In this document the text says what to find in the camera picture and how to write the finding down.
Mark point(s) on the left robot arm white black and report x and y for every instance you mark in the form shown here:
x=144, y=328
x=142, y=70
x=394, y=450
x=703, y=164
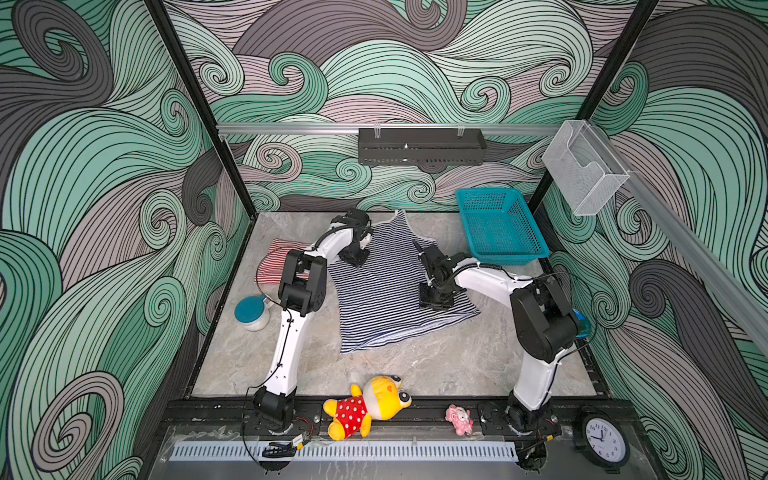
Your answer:
x=301, y=293

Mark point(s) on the yellow plush toy red dress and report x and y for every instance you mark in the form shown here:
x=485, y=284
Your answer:
x=380, y=399

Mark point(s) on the small pink plush toy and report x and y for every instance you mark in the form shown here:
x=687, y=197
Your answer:
x=460, y=419

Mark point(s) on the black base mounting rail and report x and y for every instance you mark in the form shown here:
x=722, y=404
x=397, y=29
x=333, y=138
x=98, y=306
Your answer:
x=491, y=416

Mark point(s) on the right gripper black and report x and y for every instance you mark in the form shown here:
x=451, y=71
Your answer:
x=424, y=302

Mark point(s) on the red white striped tank top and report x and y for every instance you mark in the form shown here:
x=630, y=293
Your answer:
x=269, y=271

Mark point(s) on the aluminium rail right wall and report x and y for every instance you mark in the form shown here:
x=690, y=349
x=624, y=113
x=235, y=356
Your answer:
x=713, y=215

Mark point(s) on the white slotted cable duct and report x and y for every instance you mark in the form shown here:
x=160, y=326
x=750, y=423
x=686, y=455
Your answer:
x=391, y=450

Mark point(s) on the aluminium rail back wall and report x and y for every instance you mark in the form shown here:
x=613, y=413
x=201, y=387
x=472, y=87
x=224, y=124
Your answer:
x=306, y=128

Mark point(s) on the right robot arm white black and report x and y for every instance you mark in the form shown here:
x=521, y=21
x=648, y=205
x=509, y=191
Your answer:
x=545, y=323

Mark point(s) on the clear plastic wall bin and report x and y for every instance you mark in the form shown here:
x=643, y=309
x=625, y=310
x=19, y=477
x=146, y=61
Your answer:
x=585, y=166

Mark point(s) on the teal round lid left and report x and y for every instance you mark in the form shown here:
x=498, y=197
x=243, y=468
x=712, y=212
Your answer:
x=253, y=313

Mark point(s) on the black round wall clock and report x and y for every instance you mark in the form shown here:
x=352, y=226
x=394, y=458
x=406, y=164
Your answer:
x=600, y=440

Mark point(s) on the blue white striped tank top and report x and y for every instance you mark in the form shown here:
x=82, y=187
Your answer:
x=379, y=302

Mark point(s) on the black perforated metal shelf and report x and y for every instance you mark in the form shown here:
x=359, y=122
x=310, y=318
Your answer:
x=432, y=150

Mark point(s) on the aluminium rail wall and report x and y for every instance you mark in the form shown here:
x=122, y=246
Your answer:
x=306, y=128
x=713, y=215

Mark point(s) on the teal plastic basket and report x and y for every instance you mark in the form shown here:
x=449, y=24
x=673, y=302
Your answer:
x=499, y=226

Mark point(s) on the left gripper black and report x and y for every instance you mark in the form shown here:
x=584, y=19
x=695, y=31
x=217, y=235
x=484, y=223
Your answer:
x=359, y=261

